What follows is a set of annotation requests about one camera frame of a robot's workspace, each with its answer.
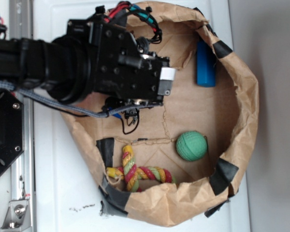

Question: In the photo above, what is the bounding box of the aluminium rail frame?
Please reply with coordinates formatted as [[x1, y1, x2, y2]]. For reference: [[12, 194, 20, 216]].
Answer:
[[9, 0, 37, 232]]

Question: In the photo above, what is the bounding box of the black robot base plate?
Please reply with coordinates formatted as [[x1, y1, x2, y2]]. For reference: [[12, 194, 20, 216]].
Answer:
[[0, 90, 23, 177]]

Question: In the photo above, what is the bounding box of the red black wire bundle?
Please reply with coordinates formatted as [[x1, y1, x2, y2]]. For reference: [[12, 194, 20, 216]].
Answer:
[[95, 1, 163, 44]]

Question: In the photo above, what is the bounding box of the thin black wire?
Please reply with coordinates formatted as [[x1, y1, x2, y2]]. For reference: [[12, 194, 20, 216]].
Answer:
[[33, 101, 140, 135]]

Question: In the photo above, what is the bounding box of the brown paper bag bin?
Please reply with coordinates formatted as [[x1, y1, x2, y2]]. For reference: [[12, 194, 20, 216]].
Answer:
[[63, 1, 259, 227]]

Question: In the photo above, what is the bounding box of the green rubber ball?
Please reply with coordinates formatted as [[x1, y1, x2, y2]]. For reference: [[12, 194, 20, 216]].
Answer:
[[175, 131, 208, 161]]

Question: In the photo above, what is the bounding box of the blue plastic cylinder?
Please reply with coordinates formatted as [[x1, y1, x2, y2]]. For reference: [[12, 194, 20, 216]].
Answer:
[[197, 41, 216, 87]]

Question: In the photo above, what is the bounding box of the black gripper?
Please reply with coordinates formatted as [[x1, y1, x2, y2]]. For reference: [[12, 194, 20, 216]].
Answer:
[[66, 17, 176, 104]]

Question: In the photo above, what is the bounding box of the grey braided cable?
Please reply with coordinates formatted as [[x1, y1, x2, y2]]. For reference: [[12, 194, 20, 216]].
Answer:
[[0, 79, 164, 119]]

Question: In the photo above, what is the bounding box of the silver corner bracket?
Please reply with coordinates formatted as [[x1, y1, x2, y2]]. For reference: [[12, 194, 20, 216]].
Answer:
[[0, 200, 31, 232]]

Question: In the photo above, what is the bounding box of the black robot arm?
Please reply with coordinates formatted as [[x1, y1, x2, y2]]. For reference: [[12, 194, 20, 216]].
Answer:
[[0, 14, 176, 104]]

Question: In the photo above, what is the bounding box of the colourful rope toy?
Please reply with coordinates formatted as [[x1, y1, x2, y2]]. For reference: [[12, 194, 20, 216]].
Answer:
[[106, 145, 176, 192]]

